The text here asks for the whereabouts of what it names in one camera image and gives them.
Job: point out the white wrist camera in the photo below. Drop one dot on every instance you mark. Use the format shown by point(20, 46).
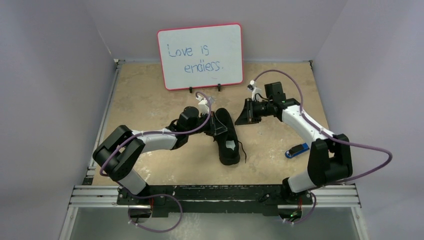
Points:
point(204, 106)
point(255, 91)

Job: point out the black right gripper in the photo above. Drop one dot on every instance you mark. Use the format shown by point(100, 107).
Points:
point(249, 111)

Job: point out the black shoe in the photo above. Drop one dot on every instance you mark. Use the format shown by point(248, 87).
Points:
point(225, 118)

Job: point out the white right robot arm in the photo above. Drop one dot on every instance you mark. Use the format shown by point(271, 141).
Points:
point(328, 161)

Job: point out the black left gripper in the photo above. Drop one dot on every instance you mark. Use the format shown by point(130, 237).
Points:
point(215, 127)

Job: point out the red framed whiteboard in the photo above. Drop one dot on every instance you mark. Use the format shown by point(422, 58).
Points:
point(201, 56)

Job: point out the blue black marker eraser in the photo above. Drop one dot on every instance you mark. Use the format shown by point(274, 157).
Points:
point(296, 150)

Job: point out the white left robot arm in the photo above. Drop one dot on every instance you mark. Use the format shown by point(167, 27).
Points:
point(118, 154)

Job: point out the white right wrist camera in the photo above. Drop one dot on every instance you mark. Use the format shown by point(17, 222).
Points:
point(255, 91)

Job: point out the black shoelace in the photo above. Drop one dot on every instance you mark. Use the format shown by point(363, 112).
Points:
point(243, 152)

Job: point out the aluminium extrusion rail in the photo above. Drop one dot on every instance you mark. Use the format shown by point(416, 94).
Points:
point(86, 196)

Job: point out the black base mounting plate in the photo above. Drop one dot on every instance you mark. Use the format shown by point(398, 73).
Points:
point(265, 199)

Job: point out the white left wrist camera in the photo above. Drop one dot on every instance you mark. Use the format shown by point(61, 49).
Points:
point(204, 106)

